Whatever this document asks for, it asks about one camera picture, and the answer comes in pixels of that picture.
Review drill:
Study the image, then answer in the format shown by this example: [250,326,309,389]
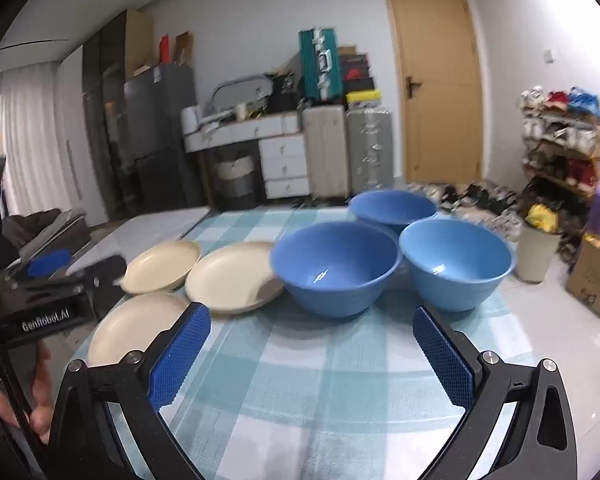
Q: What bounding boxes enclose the yellow plastic bag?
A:
[525,203,561,233]

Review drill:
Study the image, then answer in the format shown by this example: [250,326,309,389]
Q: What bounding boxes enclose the cream round plate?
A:
[185,241,286,316]
[120,240,202,295]
[87,292,191,368]

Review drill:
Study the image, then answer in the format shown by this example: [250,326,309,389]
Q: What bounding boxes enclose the teal suitcase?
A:
[298,26,340,101]

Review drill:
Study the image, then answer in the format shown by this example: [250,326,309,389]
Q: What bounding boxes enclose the teal checked tablecloth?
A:
[87,207,541,480]

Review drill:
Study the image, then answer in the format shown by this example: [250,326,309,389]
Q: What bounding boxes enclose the wooden door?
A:
[381,0,483,186]

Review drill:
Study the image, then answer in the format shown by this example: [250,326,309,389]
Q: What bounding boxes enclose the wooden shoe rack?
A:
[520,87,600,221]

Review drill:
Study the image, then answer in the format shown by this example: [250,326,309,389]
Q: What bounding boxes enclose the grey refrigerator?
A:
[122,64,203,211]

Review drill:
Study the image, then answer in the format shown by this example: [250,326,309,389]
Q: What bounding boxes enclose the woven laundry basket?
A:
[215,156,257,198]

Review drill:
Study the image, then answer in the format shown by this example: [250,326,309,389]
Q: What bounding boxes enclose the silver suitcase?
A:
[345,107,395,192]

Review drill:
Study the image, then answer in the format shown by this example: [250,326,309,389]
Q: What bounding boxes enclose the blue ceramic bowl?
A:
[349,189,438,236]
[399,217,518,313]
[270,222,403,318]

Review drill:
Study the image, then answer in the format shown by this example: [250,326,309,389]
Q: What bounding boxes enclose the stack of black boxes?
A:
[337,52,376,96]

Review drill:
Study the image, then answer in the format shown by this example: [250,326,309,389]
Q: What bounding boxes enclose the row of shoes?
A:
[420,182,523,241]

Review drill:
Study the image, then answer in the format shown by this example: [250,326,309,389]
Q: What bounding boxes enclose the white marble coffee table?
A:
[65,206,212,278]

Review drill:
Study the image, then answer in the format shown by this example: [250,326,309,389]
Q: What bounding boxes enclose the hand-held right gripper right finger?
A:
[412,305,578,480]

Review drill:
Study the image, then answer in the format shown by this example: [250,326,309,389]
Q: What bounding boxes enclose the brown cardboard piece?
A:
[174,31,193,65]

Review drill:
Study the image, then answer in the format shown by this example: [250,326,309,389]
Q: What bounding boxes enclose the white curtain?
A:
[0,67,88,226]

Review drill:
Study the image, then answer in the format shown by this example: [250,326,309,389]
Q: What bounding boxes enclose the grey mattress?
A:
[0,208,88,271]

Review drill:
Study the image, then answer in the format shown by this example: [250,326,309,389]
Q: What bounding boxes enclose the beige suitcase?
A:
[301,105,351,200]

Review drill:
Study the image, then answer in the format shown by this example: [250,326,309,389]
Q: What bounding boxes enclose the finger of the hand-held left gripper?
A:
[10,256,128,306]
[10,249,73,281]

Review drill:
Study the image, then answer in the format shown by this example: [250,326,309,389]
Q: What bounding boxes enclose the dark tall cabinet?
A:
[82,10,153,221]

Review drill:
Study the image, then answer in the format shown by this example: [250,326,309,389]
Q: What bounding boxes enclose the white trash bin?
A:
[515,210,563,283]

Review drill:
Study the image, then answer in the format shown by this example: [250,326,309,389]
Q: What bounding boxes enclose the person's left hand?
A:
[0,342,53,446]

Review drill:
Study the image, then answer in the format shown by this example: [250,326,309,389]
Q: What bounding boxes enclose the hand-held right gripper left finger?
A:
[45,301,212,480]

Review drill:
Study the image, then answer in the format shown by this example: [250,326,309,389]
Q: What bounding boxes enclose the white drawer dresser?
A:
[182,112,312,201]

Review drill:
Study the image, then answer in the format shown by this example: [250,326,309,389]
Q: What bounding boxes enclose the brown cardboard box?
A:
[566,232,600,318]

